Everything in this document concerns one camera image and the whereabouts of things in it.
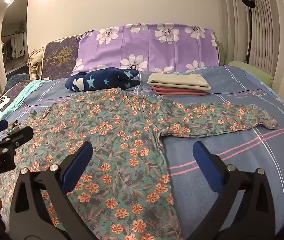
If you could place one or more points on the pink folded cloth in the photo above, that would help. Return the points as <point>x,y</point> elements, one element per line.
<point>177,91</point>

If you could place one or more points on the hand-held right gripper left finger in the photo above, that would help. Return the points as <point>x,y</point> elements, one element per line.
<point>78,165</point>

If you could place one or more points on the purple floral pillow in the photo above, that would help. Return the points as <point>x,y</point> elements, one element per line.
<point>144,45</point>

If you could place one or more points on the navy star print blanket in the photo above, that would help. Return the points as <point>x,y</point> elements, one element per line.
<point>102,80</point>

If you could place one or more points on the teal cloth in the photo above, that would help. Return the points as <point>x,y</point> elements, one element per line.
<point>24,92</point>

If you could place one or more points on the grey blue knit blanket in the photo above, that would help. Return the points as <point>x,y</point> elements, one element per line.
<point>17,78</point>

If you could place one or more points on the green pillow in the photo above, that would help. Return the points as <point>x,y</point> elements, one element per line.
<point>251,70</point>

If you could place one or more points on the beige clothing pile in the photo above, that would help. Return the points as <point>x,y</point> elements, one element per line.
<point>34,62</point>

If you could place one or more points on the dark printed mattress cover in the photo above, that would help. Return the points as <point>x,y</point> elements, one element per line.
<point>7,97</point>

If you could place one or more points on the dark tree print cushion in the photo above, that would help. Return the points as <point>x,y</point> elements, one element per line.
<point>57,57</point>

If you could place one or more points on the beige folded cloth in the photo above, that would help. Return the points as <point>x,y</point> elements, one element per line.
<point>179,81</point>

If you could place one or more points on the blue plaid bed sheet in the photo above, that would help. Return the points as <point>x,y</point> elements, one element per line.
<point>231,160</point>

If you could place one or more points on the beige pleated curtain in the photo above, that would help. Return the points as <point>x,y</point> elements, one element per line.
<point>269,42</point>

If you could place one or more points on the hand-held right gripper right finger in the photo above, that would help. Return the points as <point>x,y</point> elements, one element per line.
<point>207,165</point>

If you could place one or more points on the floral print shirt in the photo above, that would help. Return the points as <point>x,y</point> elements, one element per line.
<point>122,130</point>

